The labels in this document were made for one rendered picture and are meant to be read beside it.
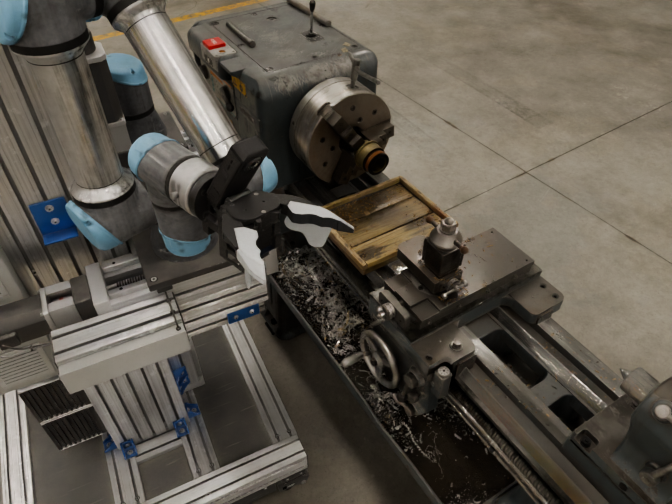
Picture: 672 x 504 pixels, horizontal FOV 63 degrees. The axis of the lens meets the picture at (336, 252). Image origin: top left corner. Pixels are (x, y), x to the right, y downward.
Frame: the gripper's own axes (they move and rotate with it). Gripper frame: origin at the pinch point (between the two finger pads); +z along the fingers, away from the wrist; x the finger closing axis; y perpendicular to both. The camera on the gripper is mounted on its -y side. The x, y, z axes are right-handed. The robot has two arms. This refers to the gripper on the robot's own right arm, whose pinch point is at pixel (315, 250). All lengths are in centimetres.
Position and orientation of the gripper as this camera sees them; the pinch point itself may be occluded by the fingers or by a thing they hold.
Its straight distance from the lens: 65.1
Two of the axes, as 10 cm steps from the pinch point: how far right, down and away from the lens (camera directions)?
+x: -6.7, 4.1, -6.2
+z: 7.4, 4.7, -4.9
